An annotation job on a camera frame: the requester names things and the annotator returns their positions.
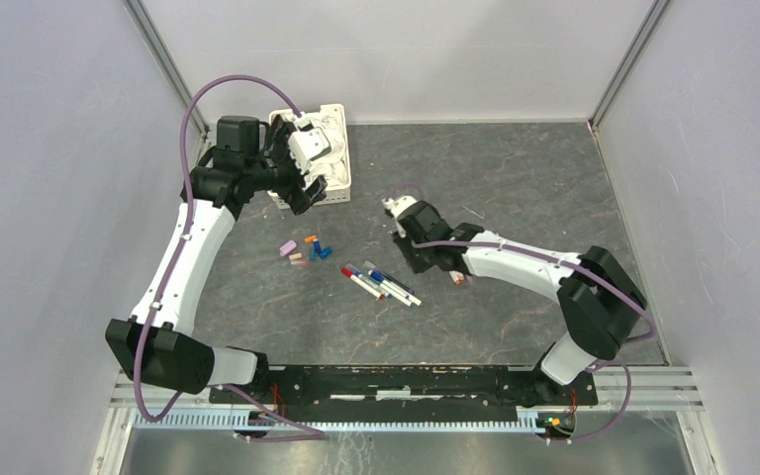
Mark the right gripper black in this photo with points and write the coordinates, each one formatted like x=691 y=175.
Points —
x=417 y=265

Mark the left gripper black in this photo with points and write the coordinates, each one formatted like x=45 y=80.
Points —
x=298 y=199

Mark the pink highlighter cap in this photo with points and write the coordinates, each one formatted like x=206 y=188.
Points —
x=288 y=247

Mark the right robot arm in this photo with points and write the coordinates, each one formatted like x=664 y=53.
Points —
x=599 y=302

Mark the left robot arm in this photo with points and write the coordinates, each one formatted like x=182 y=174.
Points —
x=154 y=344

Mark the white crumpled cloth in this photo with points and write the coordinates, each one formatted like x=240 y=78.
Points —
x=333 y=166

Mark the white plastic basket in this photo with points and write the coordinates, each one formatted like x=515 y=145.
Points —
x=333 y=195

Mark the red cap marker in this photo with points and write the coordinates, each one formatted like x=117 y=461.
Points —
x=358 y=280

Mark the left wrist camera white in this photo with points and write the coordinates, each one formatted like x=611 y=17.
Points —
x=307 y=146

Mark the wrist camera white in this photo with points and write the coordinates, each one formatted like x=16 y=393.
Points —
x=400 y=207
x=307 y=146

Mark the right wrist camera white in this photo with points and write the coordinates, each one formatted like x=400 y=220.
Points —
x=400 y=207

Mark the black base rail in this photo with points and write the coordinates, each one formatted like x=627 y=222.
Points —
x=415 y=393

